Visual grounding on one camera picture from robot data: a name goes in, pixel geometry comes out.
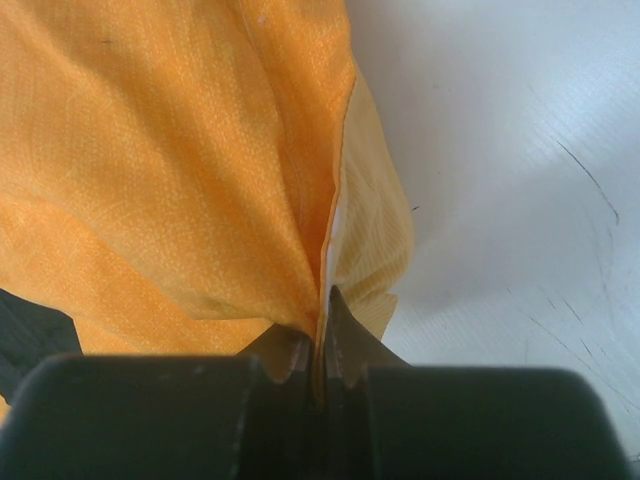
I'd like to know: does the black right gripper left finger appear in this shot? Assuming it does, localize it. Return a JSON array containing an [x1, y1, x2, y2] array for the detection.
[[1, 326, 312, 479]]

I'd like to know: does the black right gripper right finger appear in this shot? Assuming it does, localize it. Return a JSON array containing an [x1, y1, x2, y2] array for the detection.
[[324, 289, 639, 479]]

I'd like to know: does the orange cartoon print pillowcase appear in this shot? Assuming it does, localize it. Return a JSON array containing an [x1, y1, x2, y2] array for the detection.
[[1, 1, 414, 407]]

